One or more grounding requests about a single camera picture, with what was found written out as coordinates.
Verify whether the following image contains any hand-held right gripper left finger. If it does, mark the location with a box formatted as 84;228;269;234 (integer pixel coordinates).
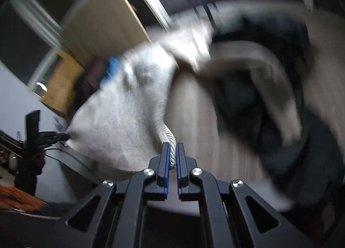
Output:
35;142;176;248

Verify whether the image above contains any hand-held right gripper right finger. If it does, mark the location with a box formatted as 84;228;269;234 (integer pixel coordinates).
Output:
176;142;313;248

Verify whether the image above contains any cream knit sweater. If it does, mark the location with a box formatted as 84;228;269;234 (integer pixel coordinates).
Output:
65;17;304;173

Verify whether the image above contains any blue cloth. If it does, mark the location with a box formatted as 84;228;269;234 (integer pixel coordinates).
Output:
100;57;120;88

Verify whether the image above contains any dark jacket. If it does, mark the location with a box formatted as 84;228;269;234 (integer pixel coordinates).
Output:
212;16;345;212

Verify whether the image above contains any black phone stand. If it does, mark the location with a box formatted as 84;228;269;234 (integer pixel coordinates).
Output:
15;110;71;195

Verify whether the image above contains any orange cloth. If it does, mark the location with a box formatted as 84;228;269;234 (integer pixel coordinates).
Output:
0;185;48;212

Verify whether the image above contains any light wooden wardrobe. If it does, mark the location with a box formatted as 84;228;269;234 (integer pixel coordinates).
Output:
43;0;152;117

